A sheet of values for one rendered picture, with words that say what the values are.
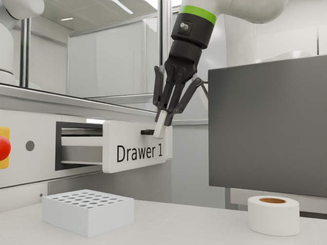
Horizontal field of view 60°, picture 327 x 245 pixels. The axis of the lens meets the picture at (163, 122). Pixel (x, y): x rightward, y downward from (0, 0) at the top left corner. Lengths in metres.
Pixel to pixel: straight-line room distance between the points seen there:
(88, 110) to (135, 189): 0.35
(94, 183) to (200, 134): 1.69
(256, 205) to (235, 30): 0.73
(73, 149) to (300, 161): 0.52
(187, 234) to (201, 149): 2.00
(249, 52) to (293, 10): 3.57
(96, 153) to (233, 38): 0.64
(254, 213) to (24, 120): 0.46
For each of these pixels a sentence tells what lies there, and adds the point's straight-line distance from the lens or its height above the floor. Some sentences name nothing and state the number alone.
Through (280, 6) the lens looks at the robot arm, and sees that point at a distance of 0.70.
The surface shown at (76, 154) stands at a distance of 0.67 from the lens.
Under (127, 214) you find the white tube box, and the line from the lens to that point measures 0.45.
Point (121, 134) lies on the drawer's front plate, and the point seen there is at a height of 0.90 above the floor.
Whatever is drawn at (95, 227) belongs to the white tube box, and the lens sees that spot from 0.42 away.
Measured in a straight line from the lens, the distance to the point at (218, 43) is 2.47.
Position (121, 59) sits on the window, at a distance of 0.97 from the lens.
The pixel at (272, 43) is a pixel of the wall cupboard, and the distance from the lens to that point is 4.09.
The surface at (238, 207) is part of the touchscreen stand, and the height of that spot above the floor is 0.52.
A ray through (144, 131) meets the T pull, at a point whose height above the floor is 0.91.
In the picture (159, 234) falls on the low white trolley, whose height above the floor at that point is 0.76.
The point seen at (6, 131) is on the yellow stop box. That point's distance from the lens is 0.55.
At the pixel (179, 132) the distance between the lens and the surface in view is 2.48.
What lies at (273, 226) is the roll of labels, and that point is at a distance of 0.43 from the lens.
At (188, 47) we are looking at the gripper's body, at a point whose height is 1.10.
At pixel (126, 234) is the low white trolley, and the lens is 0.42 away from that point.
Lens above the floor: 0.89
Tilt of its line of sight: 3 degrees up
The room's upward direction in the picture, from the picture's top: straight up
